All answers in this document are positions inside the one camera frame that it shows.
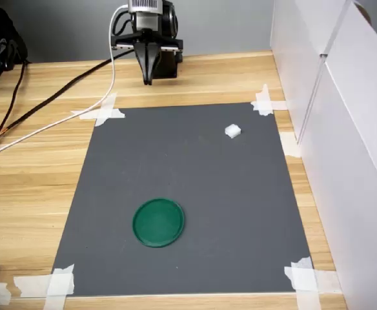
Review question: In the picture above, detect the white gripper camera box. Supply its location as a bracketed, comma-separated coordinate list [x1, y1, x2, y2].
[127, 0, 163, 32]

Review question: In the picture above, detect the thin black braided cable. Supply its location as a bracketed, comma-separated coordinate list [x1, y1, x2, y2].
[0, 61, 28, 138]

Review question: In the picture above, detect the short black wrist cable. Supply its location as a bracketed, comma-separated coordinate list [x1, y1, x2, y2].
[112, 12, 136, 37]

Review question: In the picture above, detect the small white plastic terminal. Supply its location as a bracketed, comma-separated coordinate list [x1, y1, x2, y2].
[224, 123, 243, 140]

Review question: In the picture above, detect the round green lid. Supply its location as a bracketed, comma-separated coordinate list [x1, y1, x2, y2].
[132, 197, 186, 249]

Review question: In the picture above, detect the thick black braided cable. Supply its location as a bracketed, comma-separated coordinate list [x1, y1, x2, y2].
[0, 50, 138, 159]

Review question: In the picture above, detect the dark grey mat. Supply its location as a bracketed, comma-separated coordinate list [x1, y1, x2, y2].
[51, 102, 315, 296]

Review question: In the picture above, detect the white camera cable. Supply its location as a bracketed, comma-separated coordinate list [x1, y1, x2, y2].
[0, 3, 131, 162]

